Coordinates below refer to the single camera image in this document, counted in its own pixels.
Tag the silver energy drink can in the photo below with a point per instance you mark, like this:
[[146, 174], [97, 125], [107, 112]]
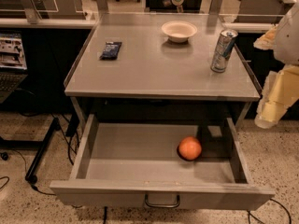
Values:
[[223, 49]]

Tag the black desk leg frame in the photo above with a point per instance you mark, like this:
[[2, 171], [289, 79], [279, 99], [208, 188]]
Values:
[[39, 146]]

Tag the grey cabinet counter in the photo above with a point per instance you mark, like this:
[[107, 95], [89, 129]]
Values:
[[148, 66]]

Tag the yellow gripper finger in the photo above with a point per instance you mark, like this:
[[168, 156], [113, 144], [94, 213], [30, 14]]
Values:
[[267, 40], [280, 92]]

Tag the dark blue snack packet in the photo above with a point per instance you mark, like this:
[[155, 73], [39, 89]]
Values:
[[111, 51]]

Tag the grey open drawer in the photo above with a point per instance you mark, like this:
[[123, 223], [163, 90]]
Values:
[[118, 164]]

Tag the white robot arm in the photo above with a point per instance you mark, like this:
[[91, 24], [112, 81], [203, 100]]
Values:
[[286, 49]]

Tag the white paper bowl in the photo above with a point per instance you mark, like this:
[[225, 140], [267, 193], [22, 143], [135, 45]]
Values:
[[179, 31]]

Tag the laptop with lit screen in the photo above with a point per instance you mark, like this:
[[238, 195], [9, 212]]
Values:
[[13, 67]]

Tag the metal drawer handle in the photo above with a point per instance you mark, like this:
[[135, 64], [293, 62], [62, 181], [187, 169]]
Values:
[[162, 200]]

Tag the orange fruit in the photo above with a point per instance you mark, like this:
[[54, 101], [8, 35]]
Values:
[[189, 148]]

